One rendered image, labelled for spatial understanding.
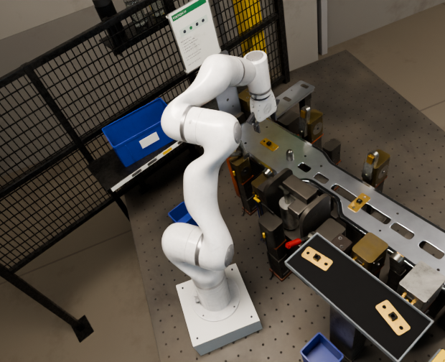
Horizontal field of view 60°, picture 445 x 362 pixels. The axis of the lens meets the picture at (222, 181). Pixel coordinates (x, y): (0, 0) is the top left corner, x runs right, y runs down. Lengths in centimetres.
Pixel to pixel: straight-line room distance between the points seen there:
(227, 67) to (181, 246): 54
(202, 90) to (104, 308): 191
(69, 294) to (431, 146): 234
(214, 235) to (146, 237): 82
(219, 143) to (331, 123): 127
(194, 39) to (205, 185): 99
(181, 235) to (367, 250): 57
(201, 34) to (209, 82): 91
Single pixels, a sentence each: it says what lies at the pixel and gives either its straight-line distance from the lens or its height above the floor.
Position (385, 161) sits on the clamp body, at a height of 104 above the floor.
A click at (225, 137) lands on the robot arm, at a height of 151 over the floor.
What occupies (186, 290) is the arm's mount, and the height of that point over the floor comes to 80.
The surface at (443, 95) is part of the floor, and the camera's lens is 353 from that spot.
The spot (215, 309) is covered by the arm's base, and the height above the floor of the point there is 82.
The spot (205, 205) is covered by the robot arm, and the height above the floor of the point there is 132.
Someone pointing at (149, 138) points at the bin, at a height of 111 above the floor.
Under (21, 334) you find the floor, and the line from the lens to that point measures 293.
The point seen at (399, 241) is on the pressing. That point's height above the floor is 100.
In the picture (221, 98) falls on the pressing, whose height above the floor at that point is 114.
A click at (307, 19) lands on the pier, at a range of 366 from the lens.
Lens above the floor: 217
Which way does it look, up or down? 48 degrees down
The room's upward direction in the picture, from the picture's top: 18 degrees counter-clockwise
